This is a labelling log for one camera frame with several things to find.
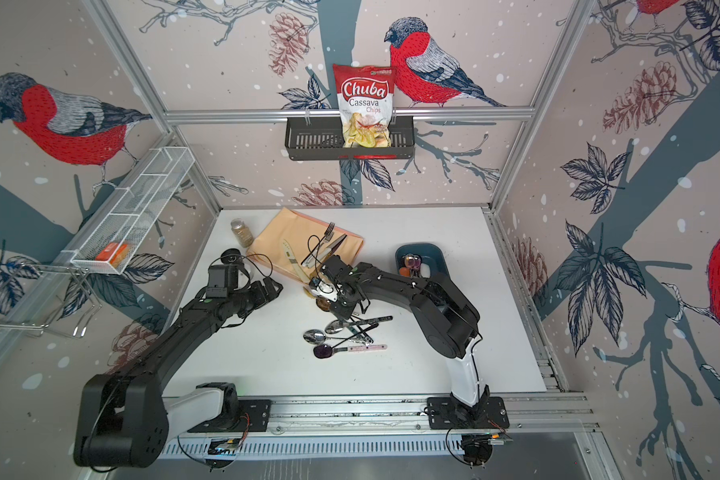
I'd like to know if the gold spoon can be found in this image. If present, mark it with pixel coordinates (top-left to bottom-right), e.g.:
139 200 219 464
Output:
316 297 332 312

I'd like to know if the rainbow purple spoon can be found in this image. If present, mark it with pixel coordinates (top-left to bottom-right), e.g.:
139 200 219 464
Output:
403 254 422 272

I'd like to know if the teal plastic storage box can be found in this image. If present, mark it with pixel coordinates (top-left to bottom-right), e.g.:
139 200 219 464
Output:
394 242 450 278

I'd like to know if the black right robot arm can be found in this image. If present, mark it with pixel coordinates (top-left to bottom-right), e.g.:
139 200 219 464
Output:
317 255 483 407

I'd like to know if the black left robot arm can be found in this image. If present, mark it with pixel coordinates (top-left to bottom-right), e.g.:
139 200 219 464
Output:
73 264 283 473

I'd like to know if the small red box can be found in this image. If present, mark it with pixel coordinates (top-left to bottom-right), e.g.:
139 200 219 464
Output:
94 242 130 267

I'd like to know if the black round lid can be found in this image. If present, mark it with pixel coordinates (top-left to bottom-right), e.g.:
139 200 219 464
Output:
219 248 243 265

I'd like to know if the brown spice jar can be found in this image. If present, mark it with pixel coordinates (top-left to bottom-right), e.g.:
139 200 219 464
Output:
230 219 254 249

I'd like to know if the silver fork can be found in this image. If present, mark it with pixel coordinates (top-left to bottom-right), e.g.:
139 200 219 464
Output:
301 222 335 268

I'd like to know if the peach cloth napkin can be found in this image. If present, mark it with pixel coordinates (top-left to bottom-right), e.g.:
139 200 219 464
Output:
248 209 364 284

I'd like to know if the red Chuba chips bag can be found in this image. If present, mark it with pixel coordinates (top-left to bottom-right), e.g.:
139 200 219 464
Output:
333 64 396 148

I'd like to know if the silver spoon black handle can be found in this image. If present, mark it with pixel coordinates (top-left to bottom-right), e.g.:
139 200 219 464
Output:
325 315 394 334

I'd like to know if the gold cream handled knife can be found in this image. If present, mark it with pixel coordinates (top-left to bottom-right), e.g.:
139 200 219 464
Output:
282 239 310 284

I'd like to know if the purple spoon pink handle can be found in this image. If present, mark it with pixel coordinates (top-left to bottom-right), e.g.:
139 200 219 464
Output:
313 344 387 359

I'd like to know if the clear wire wall shelf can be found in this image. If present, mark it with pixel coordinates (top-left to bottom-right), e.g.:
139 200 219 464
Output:
70 146 195 275

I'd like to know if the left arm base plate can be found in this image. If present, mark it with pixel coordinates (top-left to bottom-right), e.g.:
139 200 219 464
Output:
189 398 273 433

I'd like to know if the wire hook rack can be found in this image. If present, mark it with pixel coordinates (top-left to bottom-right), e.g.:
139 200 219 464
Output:
0 257 102 339

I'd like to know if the black wall basket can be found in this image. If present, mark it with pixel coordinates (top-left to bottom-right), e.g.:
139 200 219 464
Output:
285 116 415 161

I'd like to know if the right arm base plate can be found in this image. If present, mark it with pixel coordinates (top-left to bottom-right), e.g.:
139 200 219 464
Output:
424 396 510 431

